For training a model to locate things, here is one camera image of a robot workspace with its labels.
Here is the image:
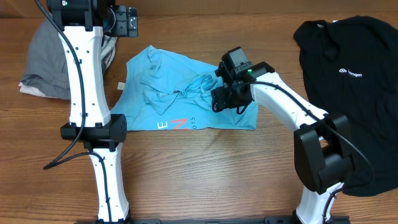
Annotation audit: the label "light blue printed t-shirt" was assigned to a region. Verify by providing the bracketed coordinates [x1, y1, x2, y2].
[111, 45, 259, 131]

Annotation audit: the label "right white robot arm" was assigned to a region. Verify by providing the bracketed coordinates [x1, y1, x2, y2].
[211, 47, 356, 224]

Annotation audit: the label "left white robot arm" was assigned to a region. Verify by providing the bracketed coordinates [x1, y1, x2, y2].
[42, 0, 138, 223]

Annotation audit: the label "grey folded shorts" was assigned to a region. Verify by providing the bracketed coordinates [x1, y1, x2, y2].
[21, 17, 118, 100]

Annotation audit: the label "black t-shirt white logo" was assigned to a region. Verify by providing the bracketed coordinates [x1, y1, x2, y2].
[294, 16, 397, 197]

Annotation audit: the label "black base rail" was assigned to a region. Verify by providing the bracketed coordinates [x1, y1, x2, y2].
[74, 214, 351, 224]

